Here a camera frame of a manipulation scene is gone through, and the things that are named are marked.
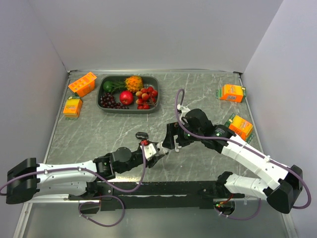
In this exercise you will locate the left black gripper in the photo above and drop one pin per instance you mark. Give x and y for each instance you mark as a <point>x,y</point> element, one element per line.
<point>151,162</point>

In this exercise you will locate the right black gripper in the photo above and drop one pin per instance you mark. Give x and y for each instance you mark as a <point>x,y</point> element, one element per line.
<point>172,129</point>

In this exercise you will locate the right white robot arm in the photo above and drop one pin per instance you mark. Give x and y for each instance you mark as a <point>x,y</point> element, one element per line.
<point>278,184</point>

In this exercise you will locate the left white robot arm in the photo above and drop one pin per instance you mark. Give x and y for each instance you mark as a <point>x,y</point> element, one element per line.
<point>30,179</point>

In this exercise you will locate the black glossy small case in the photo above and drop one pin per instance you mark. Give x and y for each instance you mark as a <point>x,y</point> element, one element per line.
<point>142,135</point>

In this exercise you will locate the red lychee cluster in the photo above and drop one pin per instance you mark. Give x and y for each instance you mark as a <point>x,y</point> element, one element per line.
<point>147,98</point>

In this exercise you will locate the red apple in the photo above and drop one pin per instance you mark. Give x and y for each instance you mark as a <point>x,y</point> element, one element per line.
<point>126,98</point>

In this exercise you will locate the orange box front right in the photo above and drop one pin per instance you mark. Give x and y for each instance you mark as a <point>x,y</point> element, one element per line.
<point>241,127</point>

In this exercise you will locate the orange box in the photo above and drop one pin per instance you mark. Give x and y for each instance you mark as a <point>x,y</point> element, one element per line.
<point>233,93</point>
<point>241,127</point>

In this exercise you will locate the orange spiky fruit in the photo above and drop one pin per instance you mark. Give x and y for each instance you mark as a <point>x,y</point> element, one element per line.
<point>134,83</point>

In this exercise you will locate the orange box back right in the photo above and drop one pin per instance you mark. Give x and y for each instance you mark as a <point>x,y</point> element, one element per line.
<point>233,93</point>

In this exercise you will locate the dark grey fruit tray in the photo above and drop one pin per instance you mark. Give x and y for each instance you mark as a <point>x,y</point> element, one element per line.
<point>132,109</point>

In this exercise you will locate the dark purple grape bunch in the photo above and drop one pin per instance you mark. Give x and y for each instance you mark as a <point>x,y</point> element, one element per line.
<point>108,101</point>

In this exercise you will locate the green lime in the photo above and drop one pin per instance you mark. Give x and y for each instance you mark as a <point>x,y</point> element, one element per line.
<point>108,86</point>

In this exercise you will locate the orange sponge pack left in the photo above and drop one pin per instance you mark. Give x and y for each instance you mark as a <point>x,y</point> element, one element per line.
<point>72,107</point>

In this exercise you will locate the orange carton back left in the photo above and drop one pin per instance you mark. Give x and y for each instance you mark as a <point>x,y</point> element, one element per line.
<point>84,85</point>

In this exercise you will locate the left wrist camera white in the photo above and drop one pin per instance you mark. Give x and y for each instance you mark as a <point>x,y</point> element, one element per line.
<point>150,149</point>

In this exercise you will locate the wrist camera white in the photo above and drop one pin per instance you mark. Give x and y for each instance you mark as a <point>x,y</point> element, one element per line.
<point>150,149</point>
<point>182,110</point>

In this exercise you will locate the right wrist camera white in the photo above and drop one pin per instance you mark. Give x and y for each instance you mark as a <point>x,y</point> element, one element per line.
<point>182,110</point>

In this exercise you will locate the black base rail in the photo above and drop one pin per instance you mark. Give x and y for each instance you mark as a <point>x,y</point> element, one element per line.
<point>162,194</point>

